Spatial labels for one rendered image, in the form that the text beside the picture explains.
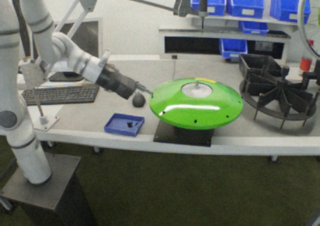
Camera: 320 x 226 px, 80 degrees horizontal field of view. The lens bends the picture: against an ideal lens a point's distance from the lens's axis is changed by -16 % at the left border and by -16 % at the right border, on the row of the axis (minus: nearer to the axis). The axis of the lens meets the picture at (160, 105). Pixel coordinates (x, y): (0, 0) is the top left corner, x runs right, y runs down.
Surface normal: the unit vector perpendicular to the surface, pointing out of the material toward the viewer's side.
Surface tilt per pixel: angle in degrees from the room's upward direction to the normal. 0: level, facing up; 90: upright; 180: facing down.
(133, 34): 90
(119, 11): 90
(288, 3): 90
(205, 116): 24
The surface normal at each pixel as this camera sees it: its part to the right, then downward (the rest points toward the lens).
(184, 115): -0.18, -0.58
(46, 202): -0.03, -0.85
